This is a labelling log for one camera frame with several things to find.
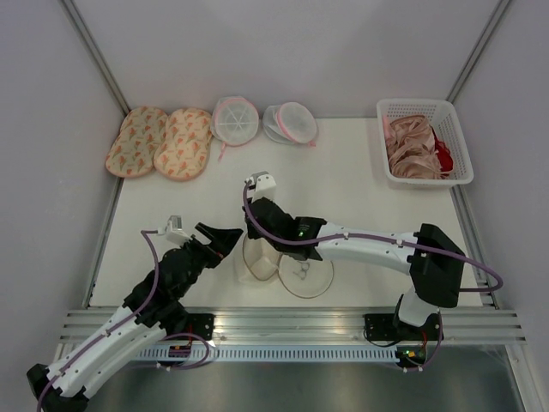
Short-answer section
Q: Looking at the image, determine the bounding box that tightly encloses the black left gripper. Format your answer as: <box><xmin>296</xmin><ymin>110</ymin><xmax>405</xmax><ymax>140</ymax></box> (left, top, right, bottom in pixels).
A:
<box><xmin>175</xmin><ymin>222</ymin><xmax>243</xmax><ymax>298</ymax></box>

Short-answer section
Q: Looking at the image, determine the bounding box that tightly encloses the cream mesh laundry bag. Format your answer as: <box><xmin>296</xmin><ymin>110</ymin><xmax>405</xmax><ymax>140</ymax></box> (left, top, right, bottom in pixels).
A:
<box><xmin>234</xmin><ymin>235</ymin><xmax>335</xmax><ymax>300</ymax></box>

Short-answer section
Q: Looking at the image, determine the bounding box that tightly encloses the pink bra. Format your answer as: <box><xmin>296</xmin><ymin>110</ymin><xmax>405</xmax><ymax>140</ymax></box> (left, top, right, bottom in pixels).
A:
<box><xmin>383</xmin><ymin>114</ymin><xmax>443</xmax><ymax>179</ymax></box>

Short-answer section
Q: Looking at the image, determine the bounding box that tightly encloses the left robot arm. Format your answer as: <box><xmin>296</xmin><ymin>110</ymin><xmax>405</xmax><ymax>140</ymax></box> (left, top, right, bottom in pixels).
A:
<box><xmin>27</xmin><ymin>221</ymin><xmax>243</xmax><ymax>411</ymax></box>

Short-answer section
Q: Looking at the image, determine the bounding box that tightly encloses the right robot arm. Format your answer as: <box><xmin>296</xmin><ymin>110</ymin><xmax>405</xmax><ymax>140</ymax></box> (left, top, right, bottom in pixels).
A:
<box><xmin>244</xmin><ymin>197</ymin><xmax>465</xmax><ymax>339</ymax></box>

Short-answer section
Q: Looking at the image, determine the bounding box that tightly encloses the floral bra pad right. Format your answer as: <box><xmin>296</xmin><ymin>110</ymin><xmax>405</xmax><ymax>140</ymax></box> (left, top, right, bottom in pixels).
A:
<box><xmin>154</xmin><ymin>108</ymin><xmax>213</xmax><ymax>181</ymax></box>

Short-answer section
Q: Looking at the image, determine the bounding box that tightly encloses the floral bra pad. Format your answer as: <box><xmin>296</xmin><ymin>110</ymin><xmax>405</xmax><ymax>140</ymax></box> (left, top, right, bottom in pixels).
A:
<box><xmin>105</xmin><ymin>106</ymin><xmax>168</xmax><ymax>179</ymax></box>
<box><xmin>154</xmin><ymin>108</ymin><xmax>213</xmax><ymax>181</ymax></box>

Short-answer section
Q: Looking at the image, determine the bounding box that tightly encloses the pink trimmed mesh bag right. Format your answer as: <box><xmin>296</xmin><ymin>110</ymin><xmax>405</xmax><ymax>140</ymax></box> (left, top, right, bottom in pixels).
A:
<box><xmin>262</xmin><ymin>102</ymin><xmax>318</xmax><ymax>147</ymax></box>

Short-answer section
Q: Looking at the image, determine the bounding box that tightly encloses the pink trimmed mesh bag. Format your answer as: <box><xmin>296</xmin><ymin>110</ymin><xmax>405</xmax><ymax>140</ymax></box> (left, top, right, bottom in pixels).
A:
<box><xmin>210</xmin><ymin>96</ymin><xmax>260</xmax><ymax>161</ymax></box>
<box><xmin>262</xmin><ymin>102</ymin><xmax>318</xmax><ymax>147</ymax></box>

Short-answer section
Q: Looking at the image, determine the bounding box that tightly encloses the pink trimmed mesh bag left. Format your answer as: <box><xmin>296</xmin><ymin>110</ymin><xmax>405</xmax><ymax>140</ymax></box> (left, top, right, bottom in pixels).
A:
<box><xmin>210</xmin><ymin>96</ymin><xmax>260</xmax><ymax>161</ymax></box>

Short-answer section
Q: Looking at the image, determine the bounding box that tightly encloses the floral bra pad left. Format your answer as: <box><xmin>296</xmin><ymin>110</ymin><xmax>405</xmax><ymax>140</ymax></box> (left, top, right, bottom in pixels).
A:
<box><xmin>105</xmin><ymin>106</ymin><xmax>168</xmax><ymax>179</ymax></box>

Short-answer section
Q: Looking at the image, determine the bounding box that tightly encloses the red bra in basket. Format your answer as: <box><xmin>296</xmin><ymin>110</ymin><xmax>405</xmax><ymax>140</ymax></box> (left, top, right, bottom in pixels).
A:
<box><xmin>431</xmin><ymin>129</ymin><xmax>454</xmax><ymax>175</ymax></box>

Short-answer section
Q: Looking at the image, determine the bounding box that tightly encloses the white plastic basket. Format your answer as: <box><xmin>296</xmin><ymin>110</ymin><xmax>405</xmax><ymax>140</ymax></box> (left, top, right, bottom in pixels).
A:
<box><xmin>377</xmin><ymin>98</ymin><xmax>474</xmax><ymax>189</ymax></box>

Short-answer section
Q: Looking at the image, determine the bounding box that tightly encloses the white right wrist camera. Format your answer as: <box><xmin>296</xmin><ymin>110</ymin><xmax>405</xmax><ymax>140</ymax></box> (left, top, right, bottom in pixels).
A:
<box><xmin>245</xmin><ymin>172</ymin><xmax>277</xmax><ymax>202</ymax></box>

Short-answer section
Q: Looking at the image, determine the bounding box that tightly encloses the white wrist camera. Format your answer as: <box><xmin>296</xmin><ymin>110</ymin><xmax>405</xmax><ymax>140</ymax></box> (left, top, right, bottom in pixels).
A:
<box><xmin>159</xmin><ymin>215</ymin><xmax>191</xmax><ymax>246</ymax></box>
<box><xmin>245</xmin><ymin>172</ymin><xmax>277</xmax><ymax>202</ymax></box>

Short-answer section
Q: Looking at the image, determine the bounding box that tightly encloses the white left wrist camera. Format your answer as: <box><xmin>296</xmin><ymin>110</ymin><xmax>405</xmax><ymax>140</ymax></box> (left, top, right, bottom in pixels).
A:
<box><xmin>159</xmin><ymin>215</ymin><xmax>191</xmax><ymax>246</ymax></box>

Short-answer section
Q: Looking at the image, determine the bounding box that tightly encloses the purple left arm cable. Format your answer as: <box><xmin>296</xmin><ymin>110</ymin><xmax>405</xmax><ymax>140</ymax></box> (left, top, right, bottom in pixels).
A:
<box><xmin>36</xmin><ymin>227</ymin><xmax>211</xmax><ymax>412</ymax></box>

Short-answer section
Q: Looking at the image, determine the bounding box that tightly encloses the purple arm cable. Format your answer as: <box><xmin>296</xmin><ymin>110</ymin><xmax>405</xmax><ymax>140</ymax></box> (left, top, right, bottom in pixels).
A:
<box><xmin>242</xmin><ymin>179</ymin><xmax>504</xmax><ymax>374</ymax></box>
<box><xmin>36</xmin><ymin>227</ymin><xmax>211</xmax><ymax>412</ymax></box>

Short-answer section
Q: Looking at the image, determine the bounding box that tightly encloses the aluminium front rail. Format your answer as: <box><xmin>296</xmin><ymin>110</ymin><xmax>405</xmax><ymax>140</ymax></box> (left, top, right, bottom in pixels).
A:
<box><xmin>59</xmin><ymin>306</ymin><xmax>528</xmax><ymax>344</ymax></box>

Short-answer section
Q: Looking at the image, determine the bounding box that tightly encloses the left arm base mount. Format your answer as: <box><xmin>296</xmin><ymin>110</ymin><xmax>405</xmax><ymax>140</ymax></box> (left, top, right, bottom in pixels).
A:
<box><xmin>166</xmin><ymin>313</ymin><xmax>215</xmax><ymax>341</ymax></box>

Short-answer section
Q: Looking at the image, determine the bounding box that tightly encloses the white slotted cable duct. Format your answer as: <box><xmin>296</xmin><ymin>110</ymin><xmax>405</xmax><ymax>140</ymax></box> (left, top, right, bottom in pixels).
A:
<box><xmin>135</xmin><ymin>345</ymin><xmax>398</xmax><ymax>363</ymax></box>

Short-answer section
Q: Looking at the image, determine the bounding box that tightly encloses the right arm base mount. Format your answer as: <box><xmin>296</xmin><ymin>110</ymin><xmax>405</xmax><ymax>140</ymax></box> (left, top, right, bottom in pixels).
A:
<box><xmin>363</xmin><ymin>313</ymin><xmax>440</xmax><ymax>344</ymax></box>

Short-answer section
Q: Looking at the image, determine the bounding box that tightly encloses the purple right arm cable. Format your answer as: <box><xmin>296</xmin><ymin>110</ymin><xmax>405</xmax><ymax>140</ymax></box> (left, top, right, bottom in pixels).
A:
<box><xmin>242</xmin><ymin>179</ymin><xmax>504</xmax><ymax>374</ymax></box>

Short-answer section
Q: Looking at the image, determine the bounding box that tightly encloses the left aluminium corner post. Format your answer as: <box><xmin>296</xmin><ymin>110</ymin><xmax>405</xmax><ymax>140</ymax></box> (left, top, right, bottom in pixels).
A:
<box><xmin>58</xmin><ymin>0</ymin><xmax>130</xmax><ymax>115</ymax></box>

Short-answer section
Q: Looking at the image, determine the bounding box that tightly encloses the aluminium corner post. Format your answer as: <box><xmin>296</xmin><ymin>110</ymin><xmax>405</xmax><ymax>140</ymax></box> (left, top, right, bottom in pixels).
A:
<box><xmin>58</xmin><ymin>0</ymin><xmax>130</xmax><ymax>115</ymax></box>
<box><xmin>446</xmin><ymin>0</ymin><xmax>514</xmax><ymax>104</ymax></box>

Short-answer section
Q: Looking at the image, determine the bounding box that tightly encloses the right aluminium corner post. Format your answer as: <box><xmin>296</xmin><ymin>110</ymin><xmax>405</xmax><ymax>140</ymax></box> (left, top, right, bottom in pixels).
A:
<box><xmin>446</xmin><ymin>0</ymin><xmax>514</xmax><ymax>104</ymax></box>

